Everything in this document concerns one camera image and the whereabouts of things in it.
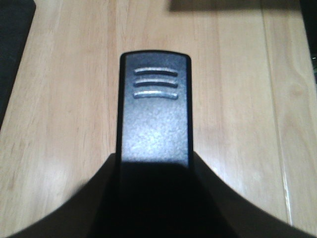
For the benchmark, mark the black mat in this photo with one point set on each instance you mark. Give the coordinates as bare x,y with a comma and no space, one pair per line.
16,17

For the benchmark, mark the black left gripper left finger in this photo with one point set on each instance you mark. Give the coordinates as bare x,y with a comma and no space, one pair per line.
75,217

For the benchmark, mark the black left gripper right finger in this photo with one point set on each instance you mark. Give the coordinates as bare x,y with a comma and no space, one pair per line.
246,219

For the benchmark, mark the black stapler with orange button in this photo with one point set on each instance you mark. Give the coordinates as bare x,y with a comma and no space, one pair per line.
154,143

